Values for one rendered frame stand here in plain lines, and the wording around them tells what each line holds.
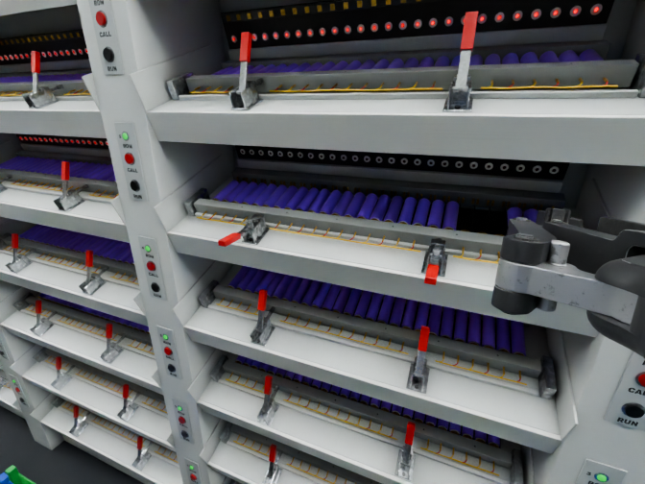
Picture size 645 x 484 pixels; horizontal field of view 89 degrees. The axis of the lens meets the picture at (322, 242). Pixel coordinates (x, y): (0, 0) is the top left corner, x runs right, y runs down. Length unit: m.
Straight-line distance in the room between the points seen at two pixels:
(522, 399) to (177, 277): 0.57
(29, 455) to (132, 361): 0.75
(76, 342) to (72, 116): 0.60
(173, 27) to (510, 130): 0.50
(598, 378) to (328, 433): 0.43
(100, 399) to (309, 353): 0.74
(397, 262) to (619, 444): 0.33
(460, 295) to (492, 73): 0.25
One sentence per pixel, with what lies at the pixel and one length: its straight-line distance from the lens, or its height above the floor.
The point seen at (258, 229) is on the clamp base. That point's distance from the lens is 0.51.
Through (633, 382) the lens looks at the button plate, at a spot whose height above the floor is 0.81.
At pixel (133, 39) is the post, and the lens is 0.59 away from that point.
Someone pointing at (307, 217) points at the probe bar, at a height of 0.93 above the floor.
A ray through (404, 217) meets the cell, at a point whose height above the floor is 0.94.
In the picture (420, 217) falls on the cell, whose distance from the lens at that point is 0.49.
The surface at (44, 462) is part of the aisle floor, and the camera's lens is 1.59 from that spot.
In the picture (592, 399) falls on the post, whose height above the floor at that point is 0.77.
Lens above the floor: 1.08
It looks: 22 degrees down
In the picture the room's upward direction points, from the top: 1 degrees clockwise
